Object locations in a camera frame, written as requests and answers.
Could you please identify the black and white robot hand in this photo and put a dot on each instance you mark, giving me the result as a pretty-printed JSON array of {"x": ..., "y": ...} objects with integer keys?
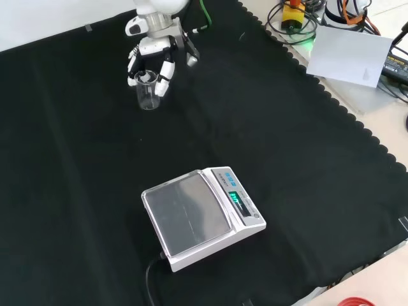
[{"x": 153, "y": 46}]

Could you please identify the clear glass beaker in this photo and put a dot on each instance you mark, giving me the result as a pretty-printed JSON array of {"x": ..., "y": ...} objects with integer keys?
[{"x": 148, "y": 95}]

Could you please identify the clear cloth clip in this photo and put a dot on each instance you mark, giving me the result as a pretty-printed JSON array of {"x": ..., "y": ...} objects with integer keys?
[
  {"x": 88, "y": 28},
  {"x": 403, "y": 222}
]

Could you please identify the black bench cloth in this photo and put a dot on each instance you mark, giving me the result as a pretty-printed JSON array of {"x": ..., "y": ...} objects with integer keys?
[{"x": 79, "y": 165}]

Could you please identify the yellow stop button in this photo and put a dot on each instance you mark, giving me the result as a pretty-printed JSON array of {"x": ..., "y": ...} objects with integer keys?
[{"x": 293, "y": 14}]

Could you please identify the white electronic balance steel pan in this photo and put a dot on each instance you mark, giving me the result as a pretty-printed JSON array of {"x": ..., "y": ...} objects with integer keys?
[{"x": 197, "y": 216}]

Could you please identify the pale board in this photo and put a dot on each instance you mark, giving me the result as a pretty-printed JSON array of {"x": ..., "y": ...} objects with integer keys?
[{"x": 347, "y": 57}]

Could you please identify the pale robot mounting plate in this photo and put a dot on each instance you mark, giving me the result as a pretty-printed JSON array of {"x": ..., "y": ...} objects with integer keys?
[{"x": 366, "y": 99}]

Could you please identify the black power adapter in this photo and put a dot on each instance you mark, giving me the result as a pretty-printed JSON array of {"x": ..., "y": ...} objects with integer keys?
[{"x": 395, "y": 65}]

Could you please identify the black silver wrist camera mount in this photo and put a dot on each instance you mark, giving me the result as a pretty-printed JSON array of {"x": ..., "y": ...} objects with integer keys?
[{"x": 188, "y": 48}]

